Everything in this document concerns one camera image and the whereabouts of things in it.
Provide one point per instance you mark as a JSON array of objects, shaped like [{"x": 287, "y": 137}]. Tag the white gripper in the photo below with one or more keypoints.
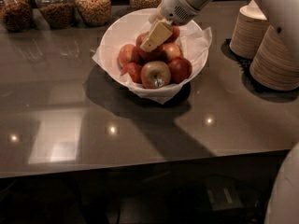
[{"x": 173, "y": 7}]

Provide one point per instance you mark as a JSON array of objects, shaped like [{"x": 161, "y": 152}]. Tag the pale red apple left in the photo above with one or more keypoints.
[{"x": 128, "y": 54}]

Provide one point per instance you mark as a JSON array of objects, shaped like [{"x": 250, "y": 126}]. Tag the small red apple front left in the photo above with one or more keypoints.
[{"x": 133, "y": 70}]

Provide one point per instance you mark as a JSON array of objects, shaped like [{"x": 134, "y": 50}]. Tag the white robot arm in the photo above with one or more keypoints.
[{"x": 283, "y": 15}]

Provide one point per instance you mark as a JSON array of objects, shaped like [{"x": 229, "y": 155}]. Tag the red apple right front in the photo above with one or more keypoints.
[{"x": 180, "y": 69}]

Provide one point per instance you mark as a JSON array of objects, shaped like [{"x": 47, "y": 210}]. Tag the glass jar colourful cereal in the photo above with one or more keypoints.
[{"x": 94, "y": 12}]

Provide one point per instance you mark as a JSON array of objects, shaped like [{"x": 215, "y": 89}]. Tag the glass jar dark cereal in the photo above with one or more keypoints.
[{"x": 59, "y": 14}]

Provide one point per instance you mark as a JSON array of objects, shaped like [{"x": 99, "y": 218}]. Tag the white bowl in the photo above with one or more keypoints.
[{"x": 124, "y": 31}]

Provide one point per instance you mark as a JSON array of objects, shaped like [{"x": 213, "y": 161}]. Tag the yellow-red apple middle right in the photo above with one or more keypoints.
[{"x": 170, "y": 52}]

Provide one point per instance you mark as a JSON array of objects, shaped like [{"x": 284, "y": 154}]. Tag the dark box under table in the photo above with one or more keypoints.
[{"x": 212, "y": 200}]

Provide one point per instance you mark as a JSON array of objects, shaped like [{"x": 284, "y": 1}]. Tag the back stack paper bowls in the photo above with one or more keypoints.
[{"x": 250, "y": 27}]

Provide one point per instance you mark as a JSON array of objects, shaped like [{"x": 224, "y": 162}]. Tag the yellow-red front apple with sticker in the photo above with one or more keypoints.
[{"x": 155, "y": 74}]

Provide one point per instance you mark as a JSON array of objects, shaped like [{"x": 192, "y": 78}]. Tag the white paper liner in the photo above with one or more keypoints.
[{"x": 196, "y": 41}]

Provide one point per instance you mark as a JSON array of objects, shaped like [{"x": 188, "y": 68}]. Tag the glass jar far left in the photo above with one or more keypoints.
[{"x": 16, "y": 15}]

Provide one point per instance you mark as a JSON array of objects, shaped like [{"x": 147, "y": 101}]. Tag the black tray under bowls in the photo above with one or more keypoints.
[{"x": 252, "y": 85}]

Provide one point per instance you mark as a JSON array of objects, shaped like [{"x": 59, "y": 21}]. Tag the red apple at back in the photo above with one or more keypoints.
[{"x": 175, "y": 34}]

